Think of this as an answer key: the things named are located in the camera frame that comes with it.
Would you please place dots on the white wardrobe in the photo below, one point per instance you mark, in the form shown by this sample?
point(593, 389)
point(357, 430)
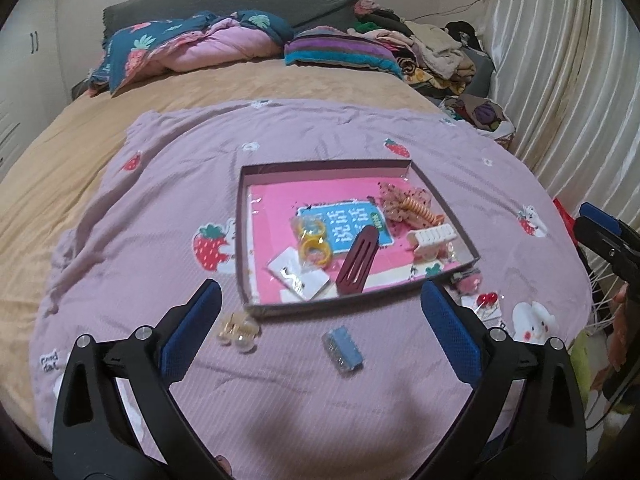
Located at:
point(20, 85)

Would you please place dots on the bag of clothes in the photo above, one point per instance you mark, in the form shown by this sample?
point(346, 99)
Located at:
point(480, 115)

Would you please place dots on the white mesh basket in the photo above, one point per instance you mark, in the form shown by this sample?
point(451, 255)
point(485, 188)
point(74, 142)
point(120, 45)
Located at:
point(602, 300)

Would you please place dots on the blue small hair clip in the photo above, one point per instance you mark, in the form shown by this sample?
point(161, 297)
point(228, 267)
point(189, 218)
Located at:
point(345, 352)

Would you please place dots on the red cherry earrings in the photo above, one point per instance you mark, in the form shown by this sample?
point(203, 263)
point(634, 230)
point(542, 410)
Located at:
point(487, 300)

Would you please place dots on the pile of clothes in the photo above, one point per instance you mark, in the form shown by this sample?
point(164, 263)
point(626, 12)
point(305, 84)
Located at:
point(435, 45)

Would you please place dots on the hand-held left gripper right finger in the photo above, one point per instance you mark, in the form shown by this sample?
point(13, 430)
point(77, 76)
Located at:
point(450, 335)

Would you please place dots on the person's right hand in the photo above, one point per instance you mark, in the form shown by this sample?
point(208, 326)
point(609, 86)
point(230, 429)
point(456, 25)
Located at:
point(625, 330)

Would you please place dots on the striped purple folded blanket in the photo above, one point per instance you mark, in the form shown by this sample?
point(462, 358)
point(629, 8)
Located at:
point(340, 52)

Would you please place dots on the purple printed blanket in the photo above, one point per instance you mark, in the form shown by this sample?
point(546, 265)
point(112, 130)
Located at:
point(325, 410)

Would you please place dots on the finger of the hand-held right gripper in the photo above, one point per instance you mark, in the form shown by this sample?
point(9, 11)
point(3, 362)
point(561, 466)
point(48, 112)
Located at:
point(605, 248)
point(600, 216)

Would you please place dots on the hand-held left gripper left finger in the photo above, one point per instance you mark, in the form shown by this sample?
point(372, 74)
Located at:
point(192, 335)

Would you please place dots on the yellow-green cloth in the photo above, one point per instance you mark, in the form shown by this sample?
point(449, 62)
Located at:
point(582, 360)

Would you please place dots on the pink fuzzy hair clip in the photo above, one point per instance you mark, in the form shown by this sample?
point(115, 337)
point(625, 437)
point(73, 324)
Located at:
point(470, 282)

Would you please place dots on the clear packet with white card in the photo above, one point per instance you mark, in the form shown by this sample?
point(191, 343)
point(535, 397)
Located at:
point(290, 271)

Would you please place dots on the bag of yellow rings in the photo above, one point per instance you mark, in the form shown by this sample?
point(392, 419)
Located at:
point(312, 250)

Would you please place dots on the blue and pink strawberry quilt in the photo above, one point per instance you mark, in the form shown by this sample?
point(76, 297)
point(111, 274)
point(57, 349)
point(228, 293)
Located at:
point(140, 55)

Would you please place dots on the white striped curtain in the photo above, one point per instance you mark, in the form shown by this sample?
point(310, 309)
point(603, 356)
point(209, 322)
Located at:
point(565, 85)

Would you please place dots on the white claw hair clip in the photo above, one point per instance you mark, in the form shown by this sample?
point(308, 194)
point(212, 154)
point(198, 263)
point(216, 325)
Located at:
point(430, 237)

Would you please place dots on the dark red snap hair clip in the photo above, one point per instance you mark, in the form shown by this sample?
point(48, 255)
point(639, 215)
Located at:
point(357, 260)

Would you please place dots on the tan bedsheet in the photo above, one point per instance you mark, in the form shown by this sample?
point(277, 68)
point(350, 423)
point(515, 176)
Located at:
point(75, 150)

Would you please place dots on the gold pearl hair clip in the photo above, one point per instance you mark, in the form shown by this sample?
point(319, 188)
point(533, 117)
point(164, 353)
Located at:
point(240, 332)

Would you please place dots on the dark cardboard box tray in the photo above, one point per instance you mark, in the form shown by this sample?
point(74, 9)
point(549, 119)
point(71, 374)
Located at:
point(242, 240)

